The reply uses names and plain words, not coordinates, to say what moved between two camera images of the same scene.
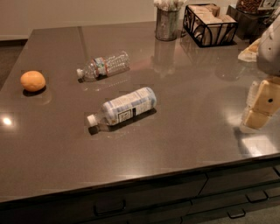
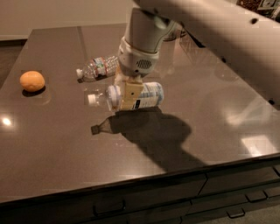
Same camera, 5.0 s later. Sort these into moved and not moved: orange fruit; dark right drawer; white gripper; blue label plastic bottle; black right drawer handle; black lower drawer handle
Moved: white gripper; blue label plastic bottle
Not moved: dark right drawer; black right drawer handle; orange fruit; black lower drawer handle
